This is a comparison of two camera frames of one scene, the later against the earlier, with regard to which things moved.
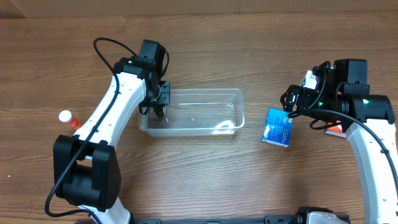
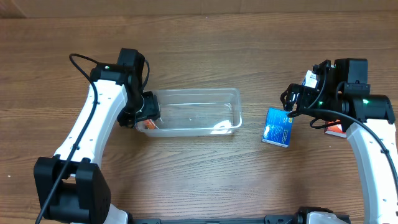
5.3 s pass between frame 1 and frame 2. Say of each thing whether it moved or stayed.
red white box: stayed
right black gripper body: stayed
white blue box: stayed
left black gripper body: moved
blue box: stayed
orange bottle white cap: moved
